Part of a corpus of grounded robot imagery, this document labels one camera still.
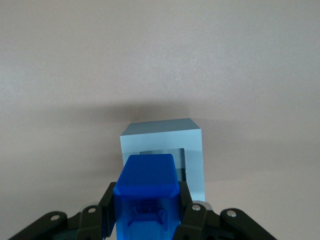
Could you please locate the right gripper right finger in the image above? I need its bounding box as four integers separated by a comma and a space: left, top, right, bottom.
173, 180, 276, 240

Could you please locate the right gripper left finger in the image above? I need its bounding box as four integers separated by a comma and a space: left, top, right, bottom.
9, 181, 119, 240

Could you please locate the blue plastic part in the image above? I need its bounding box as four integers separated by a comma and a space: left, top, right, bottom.
112, 153, 182, 240

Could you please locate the gray square base block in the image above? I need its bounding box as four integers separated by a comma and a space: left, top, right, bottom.
119, 117, 207, 203

